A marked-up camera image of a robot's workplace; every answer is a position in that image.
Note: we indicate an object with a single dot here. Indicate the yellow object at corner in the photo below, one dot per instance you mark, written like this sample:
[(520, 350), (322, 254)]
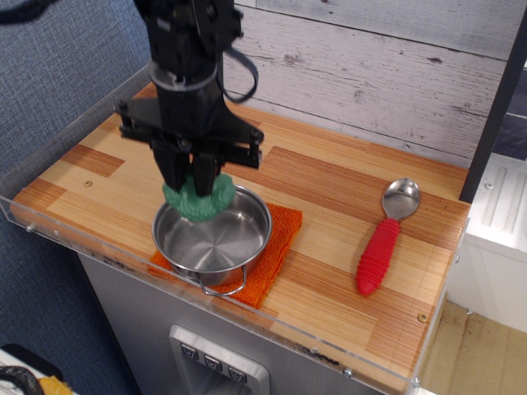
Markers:
[(53, 386)]

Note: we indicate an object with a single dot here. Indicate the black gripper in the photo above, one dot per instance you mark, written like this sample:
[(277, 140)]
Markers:
[(181, 124)]

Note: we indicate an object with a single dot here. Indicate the grey toy cabinet front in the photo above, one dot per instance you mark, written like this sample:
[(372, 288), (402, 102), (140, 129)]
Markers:
[(141, 309)]

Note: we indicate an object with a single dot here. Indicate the orange woven cloth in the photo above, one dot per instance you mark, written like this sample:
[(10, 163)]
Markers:
[(286, 223)]

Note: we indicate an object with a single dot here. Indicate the clear acrylic edge guard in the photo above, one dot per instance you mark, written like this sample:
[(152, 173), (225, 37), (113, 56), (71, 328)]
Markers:
[(101, 195)]

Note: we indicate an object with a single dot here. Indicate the red handled metal spoon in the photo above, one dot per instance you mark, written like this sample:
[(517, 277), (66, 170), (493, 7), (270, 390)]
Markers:
[(400, 200)]

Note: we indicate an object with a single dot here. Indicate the dark right cabinet post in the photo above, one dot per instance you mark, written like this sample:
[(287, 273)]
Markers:
[(500, 105)]

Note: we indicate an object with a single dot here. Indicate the silver dispenser button panel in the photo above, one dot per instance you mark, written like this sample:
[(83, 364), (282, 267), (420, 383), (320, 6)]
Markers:
[(208, 367)]

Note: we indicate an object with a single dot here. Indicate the stainless steel pan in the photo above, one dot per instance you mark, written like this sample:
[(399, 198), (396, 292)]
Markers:
[(220, 253)]

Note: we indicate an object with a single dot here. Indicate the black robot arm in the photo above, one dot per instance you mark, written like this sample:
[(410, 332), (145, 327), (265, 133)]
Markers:
[(188, 40)]

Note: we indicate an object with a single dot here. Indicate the white toy sink unit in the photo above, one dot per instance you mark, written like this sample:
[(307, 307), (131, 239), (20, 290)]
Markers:
[(488, 276)]

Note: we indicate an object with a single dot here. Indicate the green toy broccoli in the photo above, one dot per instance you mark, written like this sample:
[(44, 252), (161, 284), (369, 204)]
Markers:
[(191, 206)]

